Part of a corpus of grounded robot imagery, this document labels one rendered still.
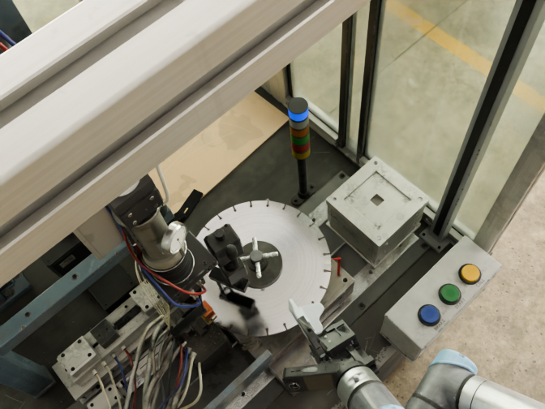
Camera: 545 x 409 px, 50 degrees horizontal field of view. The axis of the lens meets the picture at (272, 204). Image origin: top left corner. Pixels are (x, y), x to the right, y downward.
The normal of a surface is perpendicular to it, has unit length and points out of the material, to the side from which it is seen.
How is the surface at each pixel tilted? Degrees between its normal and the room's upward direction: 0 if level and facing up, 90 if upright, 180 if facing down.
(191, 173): 0
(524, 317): 0
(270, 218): 0
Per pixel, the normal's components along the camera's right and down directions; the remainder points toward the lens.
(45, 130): -0.08, -0.46
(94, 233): 0.67, 0.63
